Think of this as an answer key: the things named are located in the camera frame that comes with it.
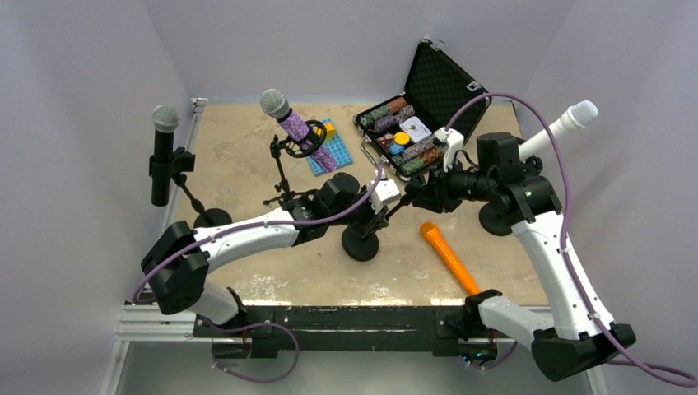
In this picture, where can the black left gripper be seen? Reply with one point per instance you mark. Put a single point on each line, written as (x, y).
(372, 220)

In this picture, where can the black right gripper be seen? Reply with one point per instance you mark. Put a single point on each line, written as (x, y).
(435, 196)

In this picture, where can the black round-base mic stand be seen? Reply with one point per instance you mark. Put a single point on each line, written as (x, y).
(364, 248)

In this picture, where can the orange microphone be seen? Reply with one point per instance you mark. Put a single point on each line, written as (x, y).
(432, 235)

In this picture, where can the purple glitter microphone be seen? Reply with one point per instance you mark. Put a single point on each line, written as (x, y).
(274, 104)

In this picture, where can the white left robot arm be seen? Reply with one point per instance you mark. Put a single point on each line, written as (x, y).
(178, 264)

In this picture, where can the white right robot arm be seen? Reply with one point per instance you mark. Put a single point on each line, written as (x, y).
(581, 333)

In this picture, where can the white microphone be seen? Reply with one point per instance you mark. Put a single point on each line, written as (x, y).
(576, 117)

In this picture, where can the black microphone silver grille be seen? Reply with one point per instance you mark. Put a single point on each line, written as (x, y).
(166, 119)

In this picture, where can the blue lego baseplate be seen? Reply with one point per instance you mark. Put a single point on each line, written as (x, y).
(337, 149)

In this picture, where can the black poker chip case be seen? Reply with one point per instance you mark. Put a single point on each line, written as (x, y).
(397, 133)

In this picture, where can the yellow lego brick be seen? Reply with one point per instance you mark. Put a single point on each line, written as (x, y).
(330, 130)

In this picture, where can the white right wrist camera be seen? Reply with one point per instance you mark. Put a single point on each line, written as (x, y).
(450, 142)

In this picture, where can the black shock-mount stand right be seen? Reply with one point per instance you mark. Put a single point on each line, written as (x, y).
(490, 220)

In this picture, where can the black table front rail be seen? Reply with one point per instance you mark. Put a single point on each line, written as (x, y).
(264, 331)

